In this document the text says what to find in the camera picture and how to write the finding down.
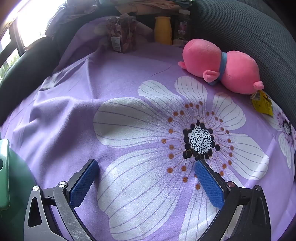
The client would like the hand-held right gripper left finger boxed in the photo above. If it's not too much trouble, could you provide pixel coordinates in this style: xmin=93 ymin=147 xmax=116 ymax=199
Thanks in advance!
xmin=23 ymin=159 xmax=99 ymax=241

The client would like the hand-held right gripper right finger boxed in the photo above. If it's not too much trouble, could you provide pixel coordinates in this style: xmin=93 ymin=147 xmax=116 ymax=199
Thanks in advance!
xmin=195 ymin=159 xmax=271 ymax=241

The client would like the green plastic bowl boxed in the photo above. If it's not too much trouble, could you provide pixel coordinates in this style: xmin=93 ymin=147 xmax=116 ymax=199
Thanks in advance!
xmin=0 ymin=138 xmax=36 ymax=241

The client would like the yellow paper tag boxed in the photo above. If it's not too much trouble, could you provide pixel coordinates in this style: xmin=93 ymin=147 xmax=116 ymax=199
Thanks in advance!
xmin=252 ymin=90 xmax=273 ymax=115

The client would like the purple floral bedsheet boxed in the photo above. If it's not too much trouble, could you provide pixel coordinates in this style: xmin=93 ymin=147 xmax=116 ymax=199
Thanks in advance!
xmin=0 ymin=17 xmax=296 ymax=241

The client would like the dark sofa backrest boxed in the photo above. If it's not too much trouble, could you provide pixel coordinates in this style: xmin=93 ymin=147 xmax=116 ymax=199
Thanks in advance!
xmin=0 ymin=36 xmax=64 ymax=127

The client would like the pink plush toy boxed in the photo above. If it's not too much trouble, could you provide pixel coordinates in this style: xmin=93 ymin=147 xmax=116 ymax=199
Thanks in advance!
xmin=178 ymin=39 xmax=264 ymax=95

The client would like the dried petal packet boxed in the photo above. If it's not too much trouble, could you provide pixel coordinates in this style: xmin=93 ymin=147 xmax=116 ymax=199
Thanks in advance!
xmin=105 ymin=16 xmax=137 ymax=54

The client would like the grey woven cushion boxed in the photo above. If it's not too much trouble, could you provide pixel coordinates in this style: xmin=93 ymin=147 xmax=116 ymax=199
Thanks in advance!
xmin=192 ymin=0 xmax=296 ymax=112

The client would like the yellow vase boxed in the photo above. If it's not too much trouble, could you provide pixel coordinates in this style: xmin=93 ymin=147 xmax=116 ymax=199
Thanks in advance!
xmin=154 ymin=16 xmax=173 ymax=45

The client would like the blue-grey cloth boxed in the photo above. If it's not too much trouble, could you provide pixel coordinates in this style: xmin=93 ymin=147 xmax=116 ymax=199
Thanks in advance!
xmin=45 ymin=0 xmax=100 ymax=39

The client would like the window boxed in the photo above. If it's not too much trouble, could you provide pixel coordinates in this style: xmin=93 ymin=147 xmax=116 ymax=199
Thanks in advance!
xmin=0 ymin=0 xmax=67 ymax=77

